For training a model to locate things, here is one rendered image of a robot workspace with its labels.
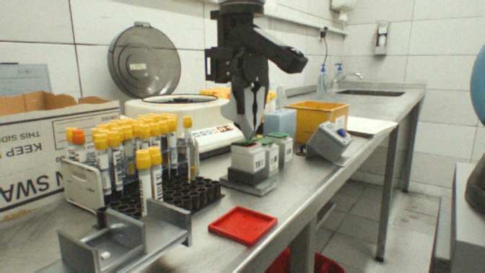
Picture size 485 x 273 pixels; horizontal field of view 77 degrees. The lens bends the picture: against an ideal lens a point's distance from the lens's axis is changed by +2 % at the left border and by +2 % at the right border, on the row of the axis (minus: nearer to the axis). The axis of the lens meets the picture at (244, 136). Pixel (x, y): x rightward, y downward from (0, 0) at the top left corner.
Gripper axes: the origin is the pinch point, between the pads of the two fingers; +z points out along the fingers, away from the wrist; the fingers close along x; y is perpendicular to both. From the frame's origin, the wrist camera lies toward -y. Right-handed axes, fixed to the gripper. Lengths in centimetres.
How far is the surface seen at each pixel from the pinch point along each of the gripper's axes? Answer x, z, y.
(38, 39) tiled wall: 7, -17, 57
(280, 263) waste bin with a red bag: -43, 58, 16
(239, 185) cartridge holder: 2.7, 8.8, 0.9
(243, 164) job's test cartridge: 2.0, 5.2, 0.4
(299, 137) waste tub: -31.3, 8.1, 5.6
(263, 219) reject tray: 8.9, 9.7, -7.7
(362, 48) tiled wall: -240, -22, 45
